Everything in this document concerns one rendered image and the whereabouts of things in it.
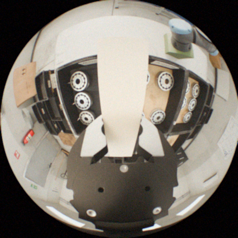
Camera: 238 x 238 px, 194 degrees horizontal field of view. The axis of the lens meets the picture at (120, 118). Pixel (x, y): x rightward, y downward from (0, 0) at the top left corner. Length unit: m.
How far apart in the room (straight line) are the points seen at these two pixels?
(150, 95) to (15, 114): 2.78
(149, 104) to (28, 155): 3.02
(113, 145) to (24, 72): 2.66
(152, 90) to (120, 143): 0.33
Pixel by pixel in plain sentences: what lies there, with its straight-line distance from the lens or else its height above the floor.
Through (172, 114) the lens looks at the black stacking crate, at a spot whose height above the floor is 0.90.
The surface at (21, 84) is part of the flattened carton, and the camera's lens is 2.57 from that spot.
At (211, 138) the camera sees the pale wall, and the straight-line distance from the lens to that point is 3.60.
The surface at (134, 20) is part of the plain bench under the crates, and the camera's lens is 0.72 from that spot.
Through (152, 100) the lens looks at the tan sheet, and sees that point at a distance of 0.42.
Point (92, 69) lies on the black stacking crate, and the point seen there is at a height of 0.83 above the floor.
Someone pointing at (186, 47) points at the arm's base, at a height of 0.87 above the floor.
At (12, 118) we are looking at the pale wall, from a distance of 2.62.
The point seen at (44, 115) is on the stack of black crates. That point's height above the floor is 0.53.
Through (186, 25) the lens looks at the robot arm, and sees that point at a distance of 0.46.
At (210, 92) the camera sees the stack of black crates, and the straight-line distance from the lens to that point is 1.81.
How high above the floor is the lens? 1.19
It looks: 57 degrees down
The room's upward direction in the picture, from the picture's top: 180 degrees counter-clockwise
